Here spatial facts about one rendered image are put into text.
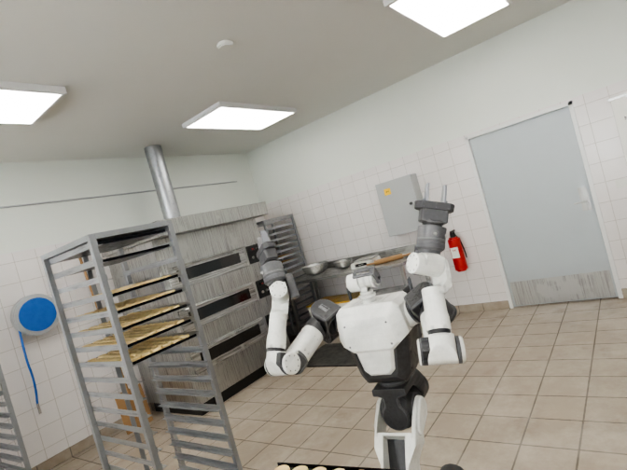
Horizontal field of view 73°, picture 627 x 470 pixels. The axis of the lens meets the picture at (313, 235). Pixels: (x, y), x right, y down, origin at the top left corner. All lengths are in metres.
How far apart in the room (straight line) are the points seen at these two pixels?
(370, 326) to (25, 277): 4.07
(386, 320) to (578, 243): 3.97
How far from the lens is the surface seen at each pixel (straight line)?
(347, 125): 6.03
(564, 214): 5.27
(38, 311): 4.94
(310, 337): 1.65
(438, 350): 1.30
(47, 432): 5.18
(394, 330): 1.53
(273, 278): 1.62
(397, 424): 1.73
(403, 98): 5.67
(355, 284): 1.59
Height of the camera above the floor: 1.57
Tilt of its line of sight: 1 degrees down
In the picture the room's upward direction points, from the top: 16 degrees counter-clockwise
